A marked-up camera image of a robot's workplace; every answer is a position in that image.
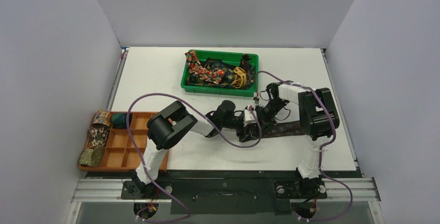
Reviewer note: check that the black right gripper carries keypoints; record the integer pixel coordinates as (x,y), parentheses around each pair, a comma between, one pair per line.
(264,110)

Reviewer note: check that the dark teal rolled tie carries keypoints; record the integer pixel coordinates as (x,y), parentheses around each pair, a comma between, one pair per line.
(120,121)

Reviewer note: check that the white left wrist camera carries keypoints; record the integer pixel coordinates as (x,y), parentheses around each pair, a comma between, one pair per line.
(249,116)

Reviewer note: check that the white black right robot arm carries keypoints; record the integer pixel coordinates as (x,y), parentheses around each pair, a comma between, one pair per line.
(318,121)

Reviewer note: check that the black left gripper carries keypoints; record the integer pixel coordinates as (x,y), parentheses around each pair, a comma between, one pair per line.
(247,135)

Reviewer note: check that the green plastic bin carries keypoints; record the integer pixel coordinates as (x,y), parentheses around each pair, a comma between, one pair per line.
(232,58)

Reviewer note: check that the red floral patterned tie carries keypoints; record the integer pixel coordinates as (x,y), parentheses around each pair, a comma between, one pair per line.
(213,75)

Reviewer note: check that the colourful rolled tie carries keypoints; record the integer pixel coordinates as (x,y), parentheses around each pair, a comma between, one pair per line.
(102,117)

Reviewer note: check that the orange compartment tray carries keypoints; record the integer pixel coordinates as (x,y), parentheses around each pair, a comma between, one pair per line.
(120,151)

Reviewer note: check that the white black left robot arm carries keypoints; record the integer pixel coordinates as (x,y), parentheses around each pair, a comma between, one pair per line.
(168,127)

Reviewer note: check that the aluminium frame rail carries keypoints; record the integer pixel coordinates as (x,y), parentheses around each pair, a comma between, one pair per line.
(111,190)

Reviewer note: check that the dark brown blue-patterned tie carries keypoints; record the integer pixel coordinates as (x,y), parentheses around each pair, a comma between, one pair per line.
(285,129)

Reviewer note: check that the dark navy patterned tie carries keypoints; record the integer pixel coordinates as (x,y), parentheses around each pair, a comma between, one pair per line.
(228,77)

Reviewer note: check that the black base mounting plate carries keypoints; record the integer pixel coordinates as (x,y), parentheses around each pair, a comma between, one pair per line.
(284,196)

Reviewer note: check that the yellow patterned tie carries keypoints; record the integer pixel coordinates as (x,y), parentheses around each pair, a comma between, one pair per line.
(240,78)

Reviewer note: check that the brown floral rolled tie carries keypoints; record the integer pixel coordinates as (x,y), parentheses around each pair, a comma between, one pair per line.
(98,135)

